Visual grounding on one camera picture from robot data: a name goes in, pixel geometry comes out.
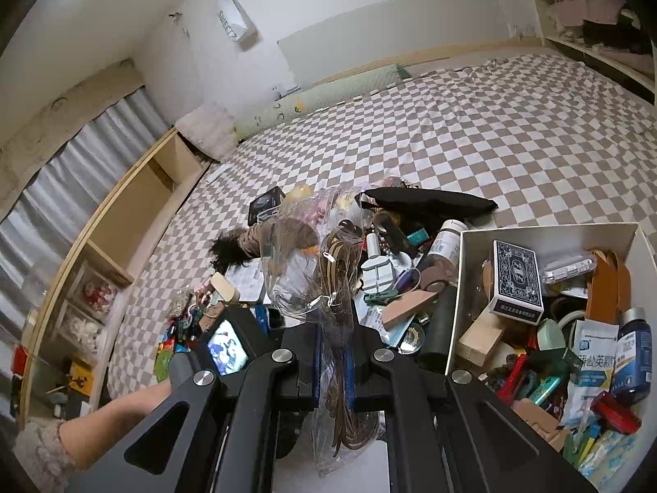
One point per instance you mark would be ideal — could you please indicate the white fluffy pillow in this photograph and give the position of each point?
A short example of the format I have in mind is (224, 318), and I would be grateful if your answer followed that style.
(208, 131)

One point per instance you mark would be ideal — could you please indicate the white storage box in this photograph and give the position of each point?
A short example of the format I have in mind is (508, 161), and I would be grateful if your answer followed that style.
(457, 287)

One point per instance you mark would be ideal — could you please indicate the black small box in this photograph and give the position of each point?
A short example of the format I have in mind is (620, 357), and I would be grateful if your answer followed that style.
(267, 205)

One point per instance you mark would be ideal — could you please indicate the teal lighter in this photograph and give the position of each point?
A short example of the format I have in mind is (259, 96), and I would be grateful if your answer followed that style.
(545, 389)

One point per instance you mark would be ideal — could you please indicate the playing card box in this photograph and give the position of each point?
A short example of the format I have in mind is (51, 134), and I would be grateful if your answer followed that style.
(516, 280)

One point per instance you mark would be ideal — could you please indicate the green round case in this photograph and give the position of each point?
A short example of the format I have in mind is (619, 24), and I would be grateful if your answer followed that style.
(549, 334)

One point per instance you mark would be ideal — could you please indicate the black cylinder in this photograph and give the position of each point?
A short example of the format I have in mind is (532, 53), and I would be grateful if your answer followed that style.
(439, 328)

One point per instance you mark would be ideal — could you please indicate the teal small box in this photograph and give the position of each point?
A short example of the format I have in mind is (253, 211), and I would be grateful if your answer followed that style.
(417, 236)

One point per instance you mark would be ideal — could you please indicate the light wooden block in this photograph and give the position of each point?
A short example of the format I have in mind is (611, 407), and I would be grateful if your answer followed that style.
(480, 339)

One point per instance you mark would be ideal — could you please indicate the clear box white figurines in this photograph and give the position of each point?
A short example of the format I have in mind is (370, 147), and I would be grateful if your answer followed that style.
(82, 328)

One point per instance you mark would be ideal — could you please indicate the person's left forearm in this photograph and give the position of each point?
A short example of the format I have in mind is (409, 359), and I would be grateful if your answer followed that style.
(113, 416)

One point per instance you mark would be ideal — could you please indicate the blue medicine bottle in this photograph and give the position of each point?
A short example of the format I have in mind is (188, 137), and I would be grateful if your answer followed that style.
(632, 359)

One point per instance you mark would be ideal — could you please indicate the white tape roll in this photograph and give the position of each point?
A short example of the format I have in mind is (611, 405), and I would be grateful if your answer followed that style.
(572, 318)

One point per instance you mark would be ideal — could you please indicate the white plastic device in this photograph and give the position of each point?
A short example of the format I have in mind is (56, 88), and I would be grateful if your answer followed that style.
(380, 272)

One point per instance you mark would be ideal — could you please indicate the grey curtain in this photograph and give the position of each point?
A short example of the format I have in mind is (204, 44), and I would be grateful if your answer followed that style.
(66, 179)

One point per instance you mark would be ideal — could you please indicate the clear plastic case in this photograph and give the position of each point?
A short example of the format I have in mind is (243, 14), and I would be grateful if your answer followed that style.
(569, 267)

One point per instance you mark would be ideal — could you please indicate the checkered bedsheet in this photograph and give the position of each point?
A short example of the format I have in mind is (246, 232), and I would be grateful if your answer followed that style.
(462, 128)

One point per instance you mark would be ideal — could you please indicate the pile of clothes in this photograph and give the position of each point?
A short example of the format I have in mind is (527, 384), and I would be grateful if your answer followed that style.
(595, 5)

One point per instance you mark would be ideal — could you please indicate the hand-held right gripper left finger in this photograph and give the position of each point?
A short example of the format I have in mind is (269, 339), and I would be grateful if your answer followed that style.
(319, 364)

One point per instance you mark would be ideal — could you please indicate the white blue medicine sachet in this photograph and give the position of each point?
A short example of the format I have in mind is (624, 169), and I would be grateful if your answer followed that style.
(590, 364)

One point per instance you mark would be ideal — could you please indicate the pinkish wooden block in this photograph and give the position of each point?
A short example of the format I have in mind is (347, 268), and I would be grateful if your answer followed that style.
(408, 308)

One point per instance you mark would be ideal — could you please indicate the white headboard panel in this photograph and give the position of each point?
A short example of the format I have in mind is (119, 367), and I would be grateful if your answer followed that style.
(390, 25)

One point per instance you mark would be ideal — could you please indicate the white paper bag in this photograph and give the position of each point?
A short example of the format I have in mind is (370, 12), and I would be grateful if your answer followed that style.
(236, 20)

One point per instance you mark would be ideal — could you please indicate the beige curtain valance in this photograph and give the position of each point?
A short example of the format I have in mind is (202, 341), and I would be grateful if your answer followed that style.
(61, 108)

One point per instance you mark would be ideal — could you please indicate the framed figurine display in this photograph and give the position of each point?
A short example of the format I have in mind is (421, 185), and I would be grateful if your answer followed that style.
(97, 290)

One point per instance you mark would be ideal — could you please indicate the wooden bed frame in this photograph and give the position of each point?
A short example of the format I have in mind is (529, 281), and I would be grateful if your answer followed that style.
(462, 49)

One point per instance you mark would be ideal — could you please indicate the red metallic lighter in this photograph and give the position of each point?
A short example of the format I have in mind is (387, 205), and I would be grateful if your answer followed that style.
(513, 372)

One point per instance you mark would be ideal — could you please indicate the green clothespin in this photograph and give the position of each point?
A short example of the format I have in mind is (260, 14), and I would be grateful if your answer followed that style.
(382, 297)

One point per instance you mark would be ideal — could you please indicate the green bolster pillow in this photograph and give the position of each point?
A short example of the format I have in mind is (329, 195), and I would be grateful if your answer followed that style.
(328, 95)

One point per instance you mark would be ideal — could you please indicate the white paper sheet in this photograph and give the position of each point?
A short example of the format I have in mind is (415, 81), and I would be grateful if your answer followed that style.
(249, 282)

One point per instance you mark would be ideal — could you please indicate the yellow plastic item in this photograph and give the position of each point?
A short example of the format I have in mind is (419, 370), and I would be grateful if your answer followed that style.
(298, 195)

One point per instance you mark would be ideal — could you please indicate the black fabric pouch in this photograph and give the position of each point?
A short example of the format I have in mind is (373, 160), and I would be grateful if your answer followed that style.
(426, 203)

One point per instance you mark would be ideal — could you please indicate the wooden bedside shelf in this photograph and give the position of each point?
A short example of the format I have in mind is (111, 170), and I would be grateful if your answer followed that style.
(128, 205)

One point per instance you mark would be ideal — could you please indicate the beige oval case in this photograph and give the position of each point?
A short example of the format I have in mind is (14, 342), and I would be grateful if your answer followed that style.
(226, 287)

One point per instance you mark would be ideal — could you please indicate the white cap bottle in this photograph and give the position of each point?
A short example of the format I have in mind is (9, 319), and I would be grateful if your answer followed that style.
(445, 244)

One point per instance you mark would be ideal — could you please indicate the white remote control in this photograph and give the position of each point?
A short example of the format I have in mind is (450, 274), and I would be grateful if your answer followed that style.
(220, 172)

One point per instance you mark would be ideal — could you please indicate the wooden wardrobe shelf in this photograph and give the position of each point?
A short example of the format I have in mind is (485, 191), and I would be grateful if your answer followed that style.
(590, 51)

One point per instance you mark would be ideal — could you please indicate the red small box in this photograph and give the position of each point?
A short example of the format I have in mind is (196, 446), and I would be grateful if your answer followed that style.
(616, 411)

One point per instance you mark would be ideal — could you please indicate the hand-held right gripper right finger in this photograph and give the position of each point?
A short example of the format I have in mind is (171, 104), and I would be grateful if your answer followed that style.
(350, 369)

